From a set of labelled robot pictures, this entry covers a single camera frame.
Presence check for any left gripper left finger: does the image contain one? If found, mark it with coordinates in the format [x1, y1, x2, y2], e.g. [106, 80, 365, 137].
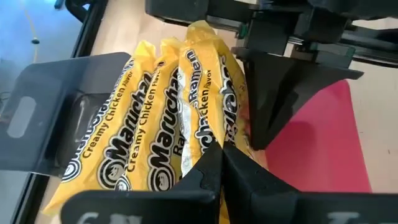
[62, 141, 223, 224]

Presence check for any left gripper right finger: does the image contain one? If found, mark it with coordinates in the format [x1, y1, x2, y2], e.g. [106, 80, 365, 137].
[223, 143, 398, 224]

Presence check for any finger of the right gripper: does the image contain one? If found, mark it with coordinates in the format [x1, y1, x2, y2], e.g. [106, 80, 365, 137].
[232, 46, 364, 151]

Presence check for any yellow creamy chicken ramen pack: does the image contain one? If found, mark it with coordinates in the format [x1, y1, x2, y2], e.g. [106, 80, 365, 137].
[177, 20, 251, 224]
[42, 40, 156, 215]
[114, 37, 187, 192]

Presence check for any red plastic bin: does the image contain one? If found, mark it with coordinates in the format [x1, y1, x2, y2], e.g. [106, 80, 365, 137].
[248, 79, 373, 194]

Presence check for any dark grey plastic bin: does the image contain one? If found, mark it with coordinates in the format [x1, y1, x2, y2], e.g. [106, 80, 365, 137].
[0, 52, 133, 177]

